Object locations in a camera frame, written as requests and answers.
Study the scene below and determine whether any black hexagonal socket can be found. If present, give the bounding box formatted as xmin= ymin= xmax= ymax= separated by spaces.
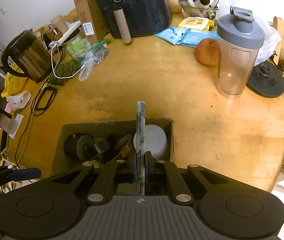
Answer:
xmin=92 ymin=138 xmax=110 ymax=154

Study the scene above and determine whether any black cylinder grey disc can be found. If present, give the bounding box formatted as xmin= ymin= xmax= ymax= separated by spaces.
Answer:
xmin=64 ymin=133 xmax=94 ymax=162

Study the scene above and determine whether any white plastic jar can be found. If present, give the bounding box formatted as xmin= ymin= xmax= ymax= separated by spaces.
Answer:
xmin=145 ymin=124 xmax=167 ymax=160

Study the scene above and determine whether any marbled white pen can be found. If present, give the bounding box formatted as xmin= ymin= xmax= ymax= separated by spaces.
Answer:
xmin=135 ymin=101 xmax=146 ymax=196

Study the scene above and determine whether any brown cardboard box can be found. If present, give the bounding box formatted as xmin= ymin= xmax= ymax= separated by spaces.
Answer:
xmin=51 ymin=118 xmax=175 ymax=175

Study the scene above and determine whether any white power adapter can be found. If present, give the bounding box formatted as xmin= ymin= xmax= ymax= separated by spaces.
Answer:
xmin=6 ymin=90 xmax=31 ymax=111

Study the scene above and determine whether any yellow plastic bag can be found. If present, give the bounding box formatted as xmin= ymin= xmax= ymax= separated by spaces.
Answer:
xmin=1 ymin=73 xmax=27 ymax=98

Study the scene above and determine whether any black rectangular gasket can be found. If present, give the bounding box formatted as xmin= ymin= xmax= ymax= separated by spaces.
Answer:
xmin=31 ymin=86 xmax=57 ymax=116

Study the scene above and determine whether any green snack bag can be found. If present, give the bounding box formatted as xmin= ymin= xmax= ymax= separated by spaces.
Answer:
xmin=48 ymin=57 xmax=84 ymax=86

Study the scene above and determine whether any steel electric kettle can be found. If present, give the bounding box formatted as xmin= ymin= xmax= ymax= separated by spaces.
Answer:
xmin=1 ymin=29 xmax=56 ymax=83

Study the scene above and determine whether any clear plastic bag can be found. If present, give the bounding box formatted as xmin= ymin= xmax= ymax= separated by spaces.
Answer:
xmin=78 ymin=38 xmax=110 ymax=82

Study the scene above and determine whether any black kettle base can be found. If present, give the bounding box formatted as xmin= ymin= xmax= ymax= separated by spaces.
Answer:
xmin=247 ymin=61 xmax=284 ymax=98

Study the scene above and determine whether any orange round fruit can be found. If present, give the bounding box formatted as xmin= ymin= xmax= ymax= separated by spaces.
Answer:
xmin=195 ymin=38 xmax=220 ymax=67

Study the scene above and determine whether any green label jar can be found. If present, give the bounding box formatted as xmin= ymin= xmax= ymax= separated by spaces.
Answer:
xmin=63 ymin=29 xmax=90 ymax=58

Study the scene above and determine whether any blue wet wipes pack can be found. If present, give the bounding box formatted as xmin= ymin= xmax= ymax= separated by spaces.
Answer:
xmin=154 ymin=27 xmax=188 ymax=45

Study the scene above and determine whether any tall brown cardboard carton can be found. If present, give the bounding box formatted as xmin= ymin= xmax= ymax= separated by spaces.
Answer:
xmin=73 ymin=0 xmax=109 ymax=44

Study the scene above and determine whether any clear shaker bottle grey lid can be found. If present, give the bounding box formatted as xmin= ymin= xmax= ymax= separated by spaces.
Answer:
xmin=216 ymin=6 xmax=265 ymax=99

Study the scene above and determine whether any yellow wet wipes pack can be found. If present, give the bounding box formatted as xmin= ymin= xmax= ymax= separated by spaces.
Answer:
xmin=178 ymin=17 xmax=215 ymax=31

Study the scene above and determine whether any dark blue air fryer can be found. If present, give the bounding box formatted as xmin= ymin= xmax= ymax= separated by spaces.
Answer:
xmin=97 ymin=0 xmax=172 ymax=43

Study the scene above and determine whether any clear bin with clutter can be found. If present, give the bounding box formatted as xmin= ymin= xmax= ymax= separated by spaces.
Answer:
xmin=177 ymin=0 xmax=222 ymax=20

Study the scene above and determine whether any white charging cable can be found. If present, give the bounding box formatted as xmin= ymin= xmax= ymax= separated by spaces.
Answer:
xmin=49 ymin=43 xmax=89 ymax=80

